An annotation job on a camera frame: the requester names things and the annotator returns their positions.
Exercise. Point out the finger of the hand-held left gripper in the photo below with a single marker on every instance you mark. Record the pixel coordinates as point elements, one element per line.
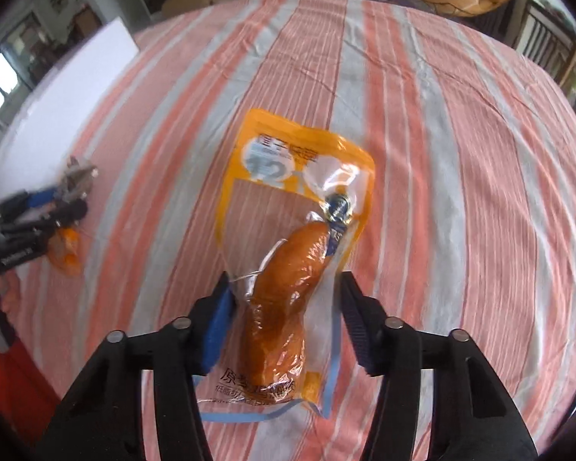
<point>43,198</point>
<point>53,218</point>

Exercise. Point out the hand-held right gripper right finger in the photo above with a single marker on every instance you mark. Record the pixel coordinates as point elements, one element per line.
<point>360,326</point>

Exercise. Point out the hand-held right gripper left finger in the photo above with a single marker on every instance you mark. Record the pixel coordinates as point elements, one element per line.
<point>216,331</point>

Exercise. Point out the white cardboard box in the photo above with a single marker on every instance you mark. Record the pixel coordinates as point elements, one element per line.
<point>53,105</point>

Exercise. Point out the red cloth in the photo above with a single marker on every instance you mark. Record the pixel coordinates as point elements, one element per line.
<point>14,394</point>

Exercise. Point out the brown cardboard box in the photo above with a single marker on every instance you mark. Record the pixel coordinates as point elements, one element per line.
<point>187,2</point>

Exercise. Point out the dark wooden chair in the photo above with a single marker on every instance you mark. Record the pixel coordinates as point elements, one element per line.
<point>547,38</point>

